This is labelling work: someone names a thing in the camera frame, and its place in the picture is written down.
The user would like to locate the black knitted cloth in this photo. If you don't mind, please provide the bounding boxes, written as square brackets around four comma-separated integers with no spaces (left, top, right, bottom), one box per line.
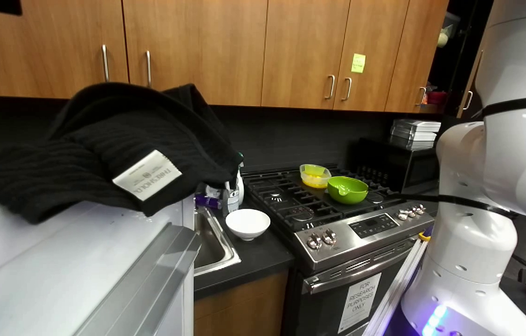
[0,79,245,225]

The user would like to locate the wooden upper cabinets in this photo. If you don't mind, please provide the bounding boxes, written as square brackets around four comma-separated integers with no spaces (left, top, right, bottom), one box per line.
[0,0,452,115]

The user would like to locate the white foreground panel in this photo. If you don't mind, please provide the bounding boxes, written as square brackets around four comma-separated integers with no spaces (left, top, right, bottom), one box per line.
[0,182,204,336]

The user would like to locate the silver upper cabinet handle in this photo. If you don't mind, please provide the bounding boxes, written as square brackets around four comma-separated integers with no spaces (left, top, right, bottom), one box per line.
[340,74,355,104]
[461,87,476,113]
[142,48,155,89]
[323,72,338,102]
[416,81,431,106]
[99,42,112,83]

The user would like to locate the wooden lower cabinet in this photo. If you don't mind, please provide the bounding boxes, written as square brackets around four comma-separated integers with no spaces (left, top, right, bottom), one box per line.
[193,268,291,336]

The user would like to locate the spray bottle with green top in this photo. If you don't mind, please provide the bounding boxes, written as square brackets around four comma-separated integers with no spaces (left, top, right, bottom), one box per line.
[221,162,247,216]

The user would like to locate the yellow lidded food container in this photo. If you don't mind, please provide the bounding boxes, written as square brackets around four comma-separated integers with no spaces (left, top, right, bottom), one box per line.
[299,162,334,190]

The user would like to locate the green bowl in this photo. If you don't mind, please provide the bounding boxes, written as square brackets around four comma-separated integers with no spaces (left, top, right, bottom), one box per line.
[327,173,372,206]

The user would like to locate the yellow sticky note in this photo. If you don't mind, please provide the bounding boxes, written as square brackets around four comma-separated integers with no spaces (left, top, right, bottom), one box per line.
[349,51,368,76]

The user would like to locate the white stove label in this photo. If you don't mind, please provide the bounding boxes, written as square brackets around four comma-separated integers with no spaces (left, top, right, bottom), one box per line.
[336,270,385,336]

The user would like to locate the white bowl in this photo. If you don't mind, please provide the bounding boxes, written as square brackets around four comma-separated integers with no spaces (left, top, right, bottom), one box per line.
[224,206,273,244]

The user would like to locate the stainless steel sink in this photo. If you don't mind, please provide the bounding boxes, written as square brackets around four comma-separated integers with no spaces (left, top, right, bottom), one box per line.
[193,203,245,279]

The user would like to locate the stainless steel stove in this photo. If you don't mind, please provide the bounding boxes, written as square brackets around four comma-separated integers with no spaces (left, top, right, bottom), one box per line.
[243,163,439,336]

